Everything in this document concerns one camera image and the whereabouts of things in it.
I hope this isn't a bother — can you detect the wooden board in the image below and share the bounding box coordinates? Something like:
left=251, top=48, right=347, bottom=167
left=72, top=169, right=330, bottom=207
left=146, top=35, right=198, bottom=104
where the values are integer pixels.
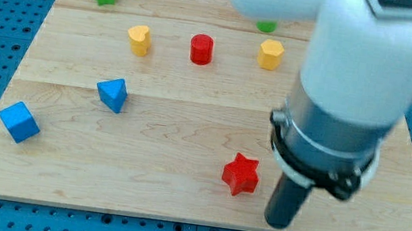
left=0, top=0, right=412, bottom=231

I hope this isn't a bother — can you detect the yellow hexagon block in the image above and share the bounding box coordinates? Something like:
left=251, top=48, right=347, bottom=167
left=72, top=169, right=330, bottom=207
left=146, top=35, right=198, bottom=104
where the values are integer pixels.
left=256, top=39, right=285, bottom=70

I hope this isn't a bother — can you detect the red star block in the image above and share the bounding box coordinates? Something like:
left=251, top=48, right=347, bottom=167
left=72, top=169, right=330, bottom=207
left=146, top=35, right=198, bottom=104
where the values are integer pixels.
left=221, top=153, right=259, bottom=196

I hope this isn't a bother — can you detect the blue cube block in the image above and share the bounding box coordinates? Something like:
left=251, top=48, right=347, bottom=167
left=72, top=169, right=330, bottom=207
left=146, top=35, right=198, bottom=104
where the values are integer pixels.
left=0, top=101, right=40, bottom=143

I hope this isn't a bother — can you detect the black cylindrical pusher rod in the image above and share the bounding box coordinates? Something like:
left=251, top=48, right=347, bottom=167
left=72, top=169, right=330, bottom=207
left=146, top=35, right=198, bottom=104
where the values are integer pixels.
left=264, top=173, right=312, bottom=229

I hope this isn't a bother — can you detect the green cylinder block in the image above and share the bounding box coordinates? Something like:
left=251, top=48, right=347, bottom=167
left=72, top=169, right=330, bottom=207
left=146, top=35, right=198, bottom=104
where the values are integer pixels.
left=255, top=21, right=277, bottom=33

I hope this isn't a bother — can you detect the blue triangle block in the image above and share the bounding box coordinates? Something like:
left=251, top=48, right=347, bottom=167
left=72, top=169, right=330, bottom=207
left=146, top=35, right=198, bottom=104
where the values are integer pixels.
left=96, top=78, right=127, bottom=114

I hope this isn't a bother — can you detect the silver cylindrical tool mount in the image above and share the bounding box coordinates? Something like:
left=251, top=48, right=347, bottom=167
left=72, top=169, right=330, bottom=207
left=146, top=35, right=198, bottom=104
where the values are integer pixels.
left=270, top=76, right=391, bottom=201

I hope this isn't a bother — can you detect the red cylinder block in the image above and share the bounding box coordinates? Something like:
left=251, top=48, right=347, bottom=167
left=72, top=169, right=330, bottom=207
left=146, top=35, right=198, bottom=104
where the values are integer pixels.
left=190, top=33, right=214, bottom=66

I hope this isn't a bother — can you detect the yellow heart block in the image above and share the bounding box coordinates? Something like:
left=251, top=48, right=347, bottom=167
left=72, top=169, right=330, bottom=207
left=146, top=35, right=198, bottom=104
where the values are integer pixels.
left=127, top=25, right=152, bottom=57

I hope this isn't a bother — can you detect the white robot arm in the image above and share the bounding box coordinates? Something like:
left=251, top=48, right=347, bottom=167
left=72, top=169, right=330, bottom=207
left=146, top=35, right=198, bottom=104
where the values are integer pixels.
left=229, top=0, right=412, bottom=229

